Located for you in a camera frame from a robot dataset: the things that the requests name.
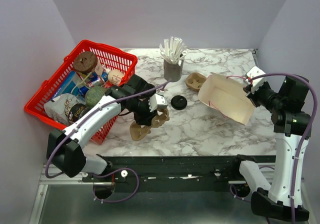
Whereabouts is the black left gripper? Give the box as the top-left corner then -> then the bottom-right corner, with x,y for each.
126,96 -> 158,127

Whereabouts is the single brown cup carrier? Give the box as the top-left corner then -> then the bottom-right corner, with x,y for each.
129,108 -> 170,142

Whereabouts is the pink beige paper bag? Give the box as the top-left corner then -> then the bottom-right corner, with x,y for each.
198,72 -> 255,125

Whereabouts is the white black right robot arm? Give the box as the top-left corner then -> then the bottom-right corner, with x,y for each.
230,75 -> 312,223

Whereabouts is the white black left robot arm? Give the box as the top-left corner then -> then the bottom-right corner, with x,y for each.
46,74 -> 170,182

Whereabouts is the red and white can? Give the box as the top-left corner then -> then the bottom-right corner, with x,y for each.
103,81 -> 114,89

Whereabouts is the cream bottle with pink print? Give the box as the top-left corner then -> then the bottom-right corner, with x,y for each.
105,68 -> 125,86

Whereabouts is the grey straw holder can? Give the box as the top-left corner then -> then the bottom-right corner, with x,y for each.
163,60 -> 184,83

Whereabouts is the green round melon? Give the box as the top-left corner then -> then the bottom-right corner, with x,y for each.
85,86 -> 107,108

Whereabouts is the brown cardboard cup carrier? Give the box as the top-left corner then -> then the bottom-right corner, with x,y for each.
185,72 -> 207,93

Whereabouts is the blue drink can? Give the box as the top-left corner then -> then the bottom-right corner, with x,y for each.
78,85 -> 91,97

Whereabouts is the red plastic shopping basket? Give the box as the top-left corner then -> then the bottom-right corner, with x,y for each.
24,39 -> 138,130

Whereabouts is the black Force tub pink lid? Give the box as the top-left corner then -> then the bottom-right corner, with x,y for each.
67,103 -> 91,124

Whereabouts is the white wrapped straws bunch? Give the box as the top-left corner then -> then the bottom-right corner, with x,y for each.
159,36 -> 187,65

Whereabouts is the blue flat box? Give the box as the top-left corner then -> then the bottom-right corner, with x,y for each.
51,70 -> 82,99

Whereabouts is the brown lidded round jar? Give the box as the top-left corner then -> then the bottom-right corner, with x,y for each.
73,51 -> 98,75

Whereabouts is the white grey snack bag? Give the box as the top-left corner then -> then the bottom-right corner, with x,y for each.
44,93 -> 81,126

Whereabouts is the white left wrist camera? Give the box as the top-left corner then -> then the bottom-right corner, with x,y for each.
148,93 -> 168,113

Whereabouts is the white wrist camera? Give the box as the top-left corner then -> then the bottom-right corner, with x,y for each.
244,66 -> 267,94
148,93 -> 168,113

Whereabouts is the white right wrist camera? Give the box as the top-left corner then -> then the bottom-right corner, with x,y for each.
244,66 -> 267,94

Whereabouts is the black table front rail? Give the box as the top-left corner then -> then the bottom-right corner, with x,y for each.
51,153 -> 280,194

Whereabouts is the aluminium extrusion rail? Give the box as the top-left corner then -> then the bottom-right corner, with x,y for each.
29,164 -> 112,224

